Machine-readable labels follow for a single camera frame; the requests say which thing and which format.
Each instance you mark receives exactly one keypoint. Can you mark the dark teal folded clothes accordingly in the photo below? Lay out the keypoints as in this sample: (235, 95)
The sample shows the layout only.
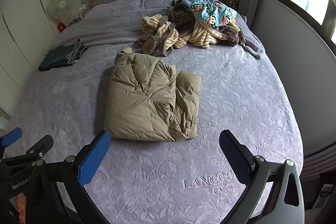
(57, 57)

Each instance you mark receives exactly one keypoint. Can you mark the wooden bedside shelf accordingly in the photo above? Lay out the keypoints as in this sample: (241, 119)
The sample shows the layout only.
(231, 2)

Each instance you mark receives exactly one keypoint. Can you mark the cream striped fleece robe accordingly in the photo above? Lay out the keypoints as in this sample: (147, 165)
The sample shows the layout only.
(202, 35)

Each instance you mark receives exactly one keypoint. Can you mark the beige puffer jacket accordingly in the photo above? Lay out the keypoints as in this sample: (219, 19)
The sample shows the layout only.
(141, 98)

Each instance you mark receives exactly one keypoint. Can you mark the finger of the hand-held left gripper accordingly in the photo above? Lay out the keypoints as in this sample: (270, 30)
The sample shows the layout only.
(42, 145)
(11, 136)

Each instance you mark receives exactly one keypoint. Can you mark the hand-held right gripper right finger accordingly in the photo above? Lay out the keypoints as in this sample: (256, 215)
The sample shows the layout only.
(233, 158)

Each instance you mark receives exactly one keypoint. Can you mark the teal cartoon print blanket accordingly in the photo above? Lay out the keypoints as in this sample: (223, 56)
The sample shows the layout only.
(210, 8)

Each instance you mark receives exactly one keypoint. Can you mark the printed booklet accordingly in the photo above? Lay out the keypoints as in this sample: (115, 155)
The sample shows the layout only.
(324, 195)

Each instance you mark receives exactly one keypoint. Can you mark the small red box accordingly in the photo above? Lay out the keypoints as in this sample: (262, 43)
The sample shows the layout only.
(61, 27)

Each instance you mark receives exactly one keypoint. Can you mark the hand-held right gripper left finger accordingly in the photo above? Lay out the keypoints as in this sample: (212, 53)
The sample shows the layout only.
(94, 155)

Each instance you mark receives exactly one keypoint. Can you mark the white electric fan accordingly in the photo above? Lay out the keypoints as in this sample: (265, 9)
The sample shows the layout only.
(61, 5)

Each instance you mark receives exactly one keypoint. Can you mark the person's left hand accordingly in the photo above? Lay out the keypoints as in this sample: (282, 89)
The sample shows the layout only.
(20, 207)

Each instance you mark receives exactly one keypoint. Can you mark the purple embossed bed blanket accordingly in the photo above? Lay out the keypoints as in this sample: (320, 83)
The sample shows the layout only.
(236, 98)

